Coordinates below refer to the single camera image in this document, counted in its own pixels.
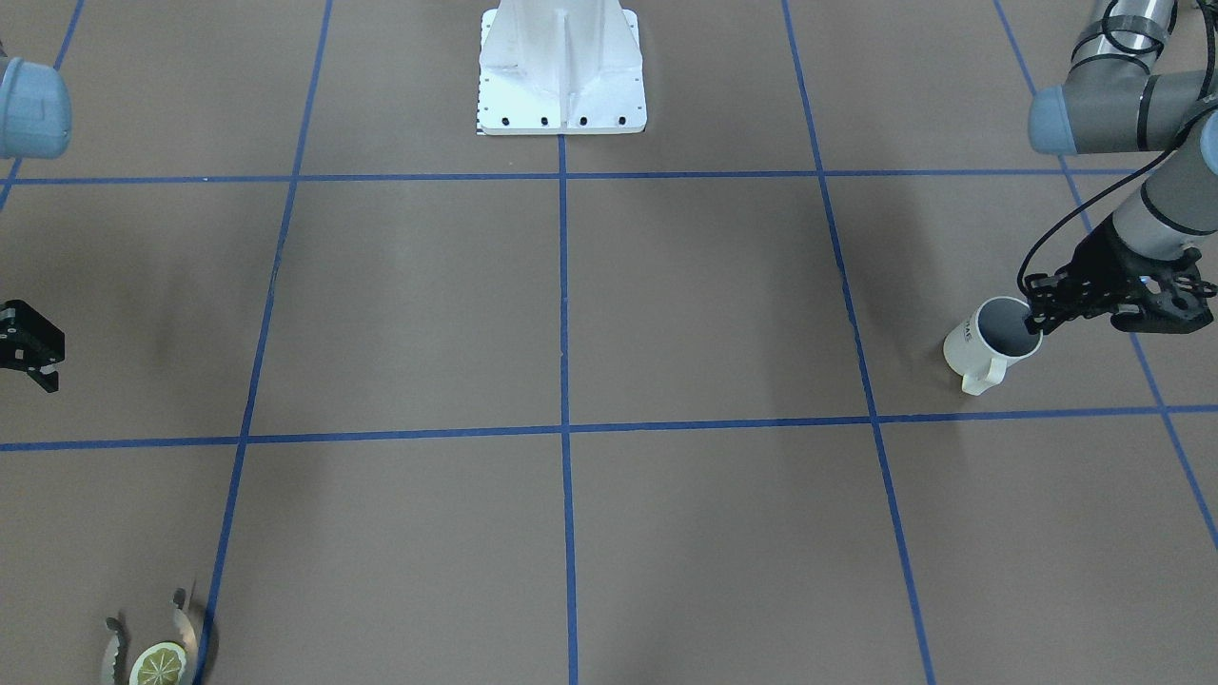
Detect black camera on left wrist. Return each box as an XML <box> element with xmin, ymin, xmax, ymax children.
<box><xmin>1110</xmin><ymin>245</ymin><xmax>1216</xmax><ymax>335</ymax></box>

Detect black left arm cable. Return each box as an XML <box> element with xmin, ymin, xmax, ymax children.
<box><xmin>1016</xmin><ymin>0</ymin><xmax>1218</xmax><ymax>301</ymax></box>

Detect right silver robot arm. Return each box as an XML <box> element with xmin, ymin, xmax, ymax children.
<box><xmin>1</xmin><ymin>52</ymin><xmax>72</xmax><ymax>392</ymax></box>

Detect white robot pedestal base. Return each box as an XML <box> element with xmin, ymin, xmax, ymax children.
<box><xmin>476</xmin><ymin>1</ymin><xmax>648</xmax><ymax>137</ymax></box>

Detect metal reacher grabber tool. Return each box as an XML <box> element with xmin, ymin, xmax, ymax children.
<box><xmin>96</xmin><ymin>587</ymin><xmax>207</xmax><ymax>684</ymax></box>

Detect white mug grey inside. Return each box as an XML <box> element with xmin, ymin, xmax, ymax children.
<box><xmin>942</xmin><ymin>296</ymin><xmax>1043</xmax><ymax>396</ymax></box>

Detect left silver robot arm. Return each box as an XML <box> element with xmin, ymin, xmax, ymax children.
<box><xmin>1017</xmin><ymin>1</ymin><xmax>1217</xmax><ymax>335</ymax></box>

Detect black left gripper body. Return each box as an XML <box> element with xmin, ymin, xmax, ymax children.
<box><xmin>1056</xmin><ymin>217</ymin><xmax>1192</xmax><ymax>313</ymax></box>

